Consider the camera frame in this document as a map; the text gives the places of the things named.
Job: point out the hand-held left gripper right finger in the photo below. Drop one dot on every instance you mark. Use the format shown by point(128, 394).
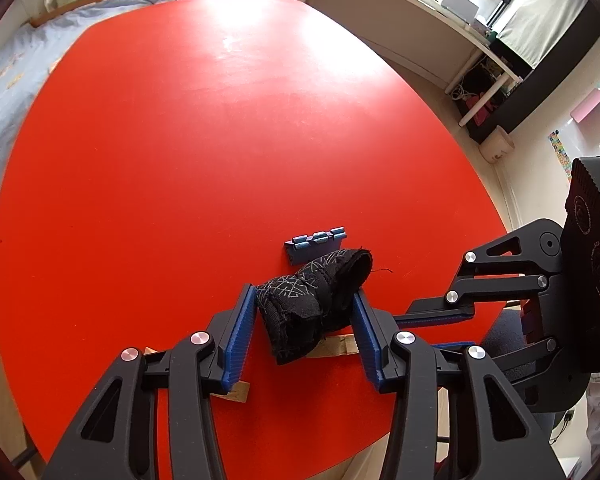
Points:
point(367, 340)

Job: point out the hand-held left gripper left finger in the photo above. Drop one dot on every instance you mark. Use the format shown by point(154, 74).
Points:
point(237, 340)

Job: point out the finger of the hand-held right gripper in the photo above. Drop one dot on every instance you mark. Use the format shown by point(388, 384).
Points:
point(520, 360)
point(435, 310)

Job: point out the black patterned sock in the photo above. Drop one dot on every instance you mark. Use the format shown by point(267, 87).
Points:
point(305, 305)

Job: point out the coloured dots sticker strip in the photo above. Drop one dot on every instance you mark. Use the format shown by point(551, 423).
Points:
point(560, 155)

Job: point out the cream round bin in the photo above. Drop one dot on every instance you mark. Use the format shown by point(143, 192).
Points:
point(495, 147)

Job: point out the pink paper sheet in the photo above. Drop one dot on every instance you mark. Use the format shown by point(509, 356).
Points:
point(587, 106)

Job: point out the pink object under desk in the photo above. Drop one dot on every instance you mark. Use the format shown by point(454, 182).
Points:
point(480, 107)

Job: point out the grey curtain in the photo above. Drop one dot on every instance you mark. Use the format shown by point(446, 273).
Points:
point(545, 15)

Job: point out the white box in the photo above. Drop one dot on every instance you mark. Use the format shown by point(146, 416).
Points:
point(460, 4)

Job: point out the white desk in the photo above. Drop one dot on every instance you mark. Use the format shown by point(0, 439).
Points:
point(390, 20)

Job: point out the bed with blue sheet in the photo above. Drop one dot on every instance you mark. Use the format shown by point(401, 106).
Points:
point(10, 70)

